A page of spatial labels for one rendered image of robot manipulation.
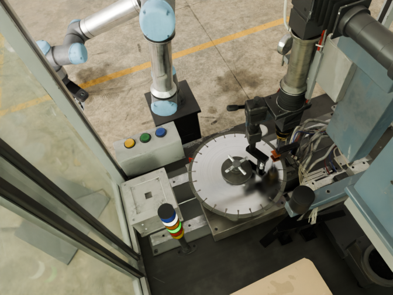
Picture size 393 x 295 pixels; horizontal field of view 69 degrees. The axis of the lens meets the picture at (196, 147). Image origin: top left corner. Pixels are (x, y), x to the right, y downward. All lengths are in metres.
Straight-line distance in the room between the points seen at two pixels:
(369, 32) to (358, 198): 0.30
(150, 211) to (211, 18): 2.71
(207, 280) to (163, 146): 0.54
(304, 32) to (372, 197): 0.35
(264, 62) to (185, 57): 0.76
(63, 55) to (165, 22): 0.43
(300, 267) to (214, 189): 0.42
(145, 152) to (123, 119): 1.40
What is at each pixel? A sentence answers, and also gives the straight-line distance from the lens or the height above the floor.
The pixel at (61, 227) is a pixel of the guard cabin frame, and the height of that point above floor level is 1.37.
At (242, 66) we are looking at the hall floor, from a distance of 2.84.
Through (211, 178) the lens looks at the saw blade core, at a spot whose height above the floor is 0.95.
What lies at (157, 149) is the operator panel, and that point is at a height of 0.89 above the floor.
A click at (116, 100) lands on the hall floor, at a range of 2.77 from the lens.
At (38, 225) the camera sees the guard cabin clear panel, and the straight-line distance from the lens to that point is 0.58.
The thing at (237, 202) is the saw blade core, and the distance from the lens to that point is 1.01.
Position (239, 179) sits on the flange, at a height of 0.96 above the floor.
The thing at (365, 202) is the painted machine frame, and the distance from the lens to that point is 0.65.
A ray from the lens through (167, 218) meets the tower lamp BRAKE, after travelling 0.79.
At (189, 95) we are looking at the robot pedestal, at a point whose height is 0.75.
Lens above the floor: 1.88
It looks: 56 degrees down
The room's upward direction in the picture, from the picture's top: 11 degrees counter-clockwise
